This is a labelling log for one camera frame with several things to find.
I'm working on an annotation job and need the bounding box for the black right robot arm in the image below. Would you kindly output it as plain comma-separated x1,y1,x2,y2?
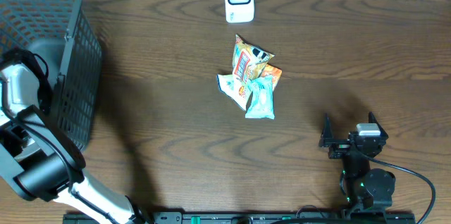
319,113,396,219

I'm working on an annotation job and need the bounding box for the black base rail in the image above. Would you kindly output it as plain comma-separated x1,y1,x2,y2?
63,211,416,224

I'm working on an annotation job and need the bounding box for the light teal snack packet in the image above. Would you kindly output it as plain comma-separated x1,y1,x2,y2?
245,75,275,120

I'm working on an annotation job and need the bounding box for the orange snack packet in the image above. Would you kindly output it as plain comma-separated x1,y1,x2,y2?
260,64,282,89

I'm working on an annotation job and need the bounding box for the yellow red snack bag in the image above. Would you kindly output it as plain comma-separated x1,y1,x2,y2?
216,35,275,111

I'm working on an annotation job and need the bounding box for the dark grey plastic mesh basket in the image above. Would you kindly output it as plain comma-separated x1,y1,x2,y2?
1,0,102,150

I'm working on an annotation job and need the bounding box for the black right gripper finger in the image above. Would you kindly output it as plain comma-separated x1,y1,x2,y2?
368,112,388,139
319,113,334,147

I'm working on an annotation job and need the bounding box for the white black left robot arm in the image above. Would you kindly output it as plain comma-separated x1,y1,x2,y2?
1,48,152,223

